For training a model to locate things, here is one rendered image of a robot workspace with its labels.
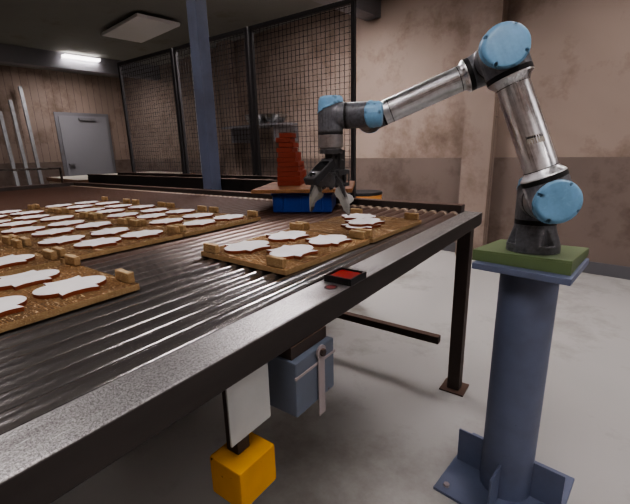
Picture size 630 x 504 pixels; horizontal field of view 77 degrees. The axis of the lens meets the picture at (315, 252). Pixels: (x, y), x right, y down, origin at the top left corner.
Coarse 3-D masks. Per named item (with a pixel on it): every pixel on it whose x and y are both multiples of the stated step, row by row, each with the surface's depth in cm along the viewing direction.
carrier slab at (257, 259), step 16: (304, 240) 130; (352, 240) 128; (368, 240) 129; (208, 256) 117; (224, 256) 113; (240, 256) 112; (256, 256) 112; (320, 256) 110; (272, 272) 102; (288, 272) 99
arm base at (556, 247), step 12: (516, 228) 122; (528, 228) 118; (540, 228) 117; (552, 228) 117; (516, 240) 120; (528, 240) 118; (540, 240) 116; (552, 240) 116; (516, 252) 120; (528, 252) 118; (540, 252) 116; (552, 252) 116
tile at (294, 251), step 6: (282, 246) 118; (288, 246) 118; (294, 246) 118; (300, 246) 118; (306, 246) 118; (312, 246) 117; (270, 252) 112; (276, 252) 111; (282, 252) 111; (288, 252) 111; (294, 252) 111; (300, 252) 111; (306, 252) 111; (312, 252) 112; (288, 258) 108; (294, 258) 109; (300, 258) 107
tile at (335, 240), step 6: (336, 234) 133; (306, 240) 128; (312, 240) 125; (318, 240) 125; (324, 240) 125; (330, 240) 125; (336, 240) 124; (342, 240) 124; (348, 240) 125; (318, 246) 121; (324, 246) 120; (336, 246) 121
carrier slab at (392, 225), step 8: (376, 216) 172; (312, 224) 157; (320, 224) 157; (328, 224) 157; (336, 224) 156; (384, 224) 154; (392, 224) 153; (400, 224) 153; (408, 224) 153; (416, 224) 158; (320, 232) 143; (328, 232) 142; (336, 232) 141; (344, 232) 141; (376, 232) 140; (384, 232) 139; (392, 232) 141; (376, 240) 132
